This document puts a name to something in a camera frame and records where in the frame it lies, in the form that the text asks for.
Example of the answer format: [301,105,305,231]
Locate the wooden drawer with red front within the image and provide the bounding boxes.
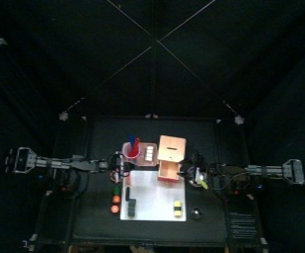
[155,160,180,183]

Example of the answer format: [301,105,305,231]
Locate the yellow sushi roll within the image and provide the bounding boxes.
[172,200,183,217]

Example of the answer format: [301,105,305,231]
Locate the white cutting board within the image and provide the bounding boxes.
[119,169,187,222]

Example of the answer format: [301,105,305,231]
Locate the red toy utensil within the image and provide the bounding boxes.
[130,137,142,157]

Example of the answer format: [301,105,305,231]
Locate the thin diagonal string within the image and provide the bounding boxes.
[106,0,242,118]
[60,0,218,115]

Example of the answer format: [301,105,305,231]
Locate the white segmented block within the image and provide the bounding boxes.
[144,145,155,162]

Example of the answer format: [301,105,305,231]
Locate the pink tray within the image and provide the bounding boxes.
[122,141,159,168]

